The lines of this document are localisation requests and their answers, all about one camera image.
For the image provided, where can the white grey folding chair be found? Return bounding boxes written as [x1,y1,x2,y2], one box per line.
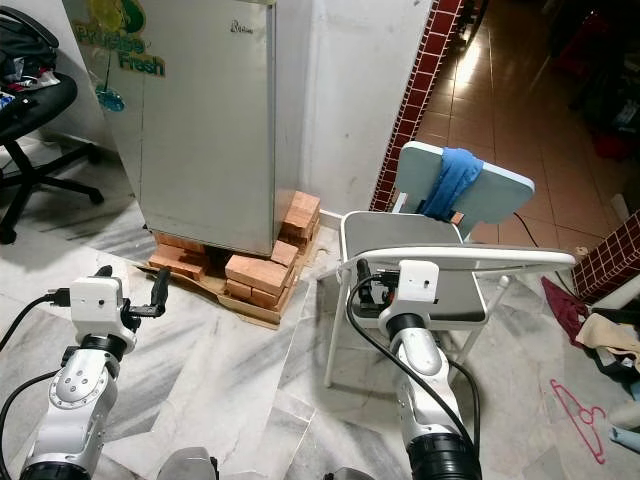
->
[322,210,578,389]

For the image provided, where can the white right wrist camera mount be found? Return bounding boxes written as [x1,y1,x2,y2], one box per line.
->
[380,260,439,326]

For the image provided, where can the red clay brick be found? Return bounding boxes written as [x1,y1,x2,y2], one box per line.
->
[284,190,323,229]
[146,238,223,283]
[224,254,297,301]

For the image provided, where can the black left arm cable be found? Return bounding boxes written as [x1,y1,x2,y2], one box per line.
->
[0,290,73,480]

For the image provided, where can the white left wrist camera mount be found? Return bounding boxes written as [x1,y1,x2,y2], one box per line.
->
[70,278,136,351]

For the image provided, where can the blue cloth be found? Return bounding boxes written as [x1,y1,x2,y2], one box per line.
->
[420,147,486,221]

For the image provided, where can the black office chair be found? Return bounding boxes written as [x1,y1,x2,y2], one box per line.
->
[0,5,106,246]

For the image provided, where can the silver left robot leg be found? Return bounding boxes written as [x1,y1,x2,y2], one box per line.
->
[160,447,221,480]

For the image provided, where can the dark red cloth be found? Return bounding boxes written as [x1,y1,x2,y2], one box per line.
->
[540,275,593,346]

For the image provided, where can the beige cloth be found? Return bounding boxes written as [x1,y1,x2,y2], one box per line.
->
[575,310,640,377]

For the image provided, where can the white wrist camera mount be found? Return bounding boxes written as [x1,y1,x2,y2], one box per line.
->
[70,278,136,351]
[380,260,439,326]

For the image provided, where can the silver small fridge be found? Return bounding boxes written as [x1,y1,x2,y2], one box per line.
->
[60,0,279,259]

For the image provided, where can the pale green plastic chair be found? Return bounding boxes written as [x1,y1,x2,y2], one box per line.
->
[393,140,536,229]

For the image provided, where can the brown cardboard sheet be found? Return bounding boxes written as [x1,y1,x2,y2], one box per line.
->
[140,255,313,331]

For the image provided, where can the pink wire clothes hanger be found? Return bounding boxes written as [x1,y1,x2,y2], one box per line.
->
[550,378,608,464]

